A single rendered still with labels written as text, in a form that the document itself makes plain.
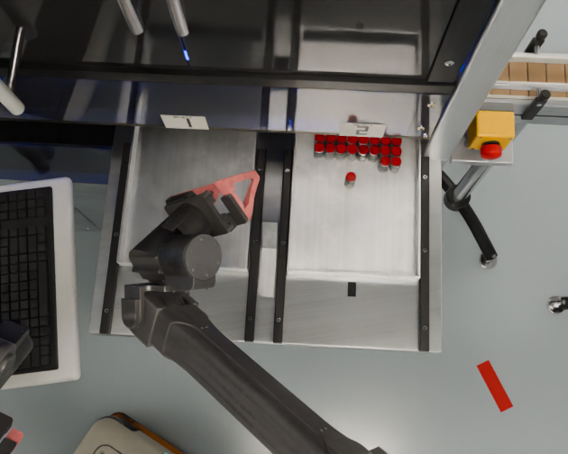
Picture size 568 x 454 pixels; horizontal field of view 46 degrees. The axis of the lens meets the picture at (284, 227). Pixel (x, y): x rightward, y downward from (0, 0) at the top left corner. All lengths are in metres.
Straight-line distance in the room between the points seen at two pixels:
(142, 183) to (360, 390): 1.10
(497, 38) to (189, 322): 0.58
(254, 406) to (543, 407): 1.66
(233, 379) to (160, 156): 0.76
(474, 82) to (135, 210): 0.72
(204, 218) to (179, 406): 1.38
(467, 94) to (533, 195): 1.31
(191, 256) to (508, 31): 0.53
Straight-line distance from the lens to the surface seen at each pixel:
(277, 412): 0.73
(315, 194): 1.38
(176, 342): 0.83
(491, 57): 1.06
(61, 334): 1.48
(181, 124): 1.31
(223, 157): 1.41
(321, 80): 1.11
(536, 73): 1.52
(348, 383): 2.20
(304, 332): 1.32
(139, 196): 1.42
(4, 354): 0.91
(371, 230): 1.36
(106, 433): 1.99
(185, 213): 0.90
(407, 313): 1.34
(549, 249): 2.41
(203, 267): 0.82
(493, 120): 1.33
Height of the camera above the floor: 2.19
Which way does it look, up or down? 75 degrees down
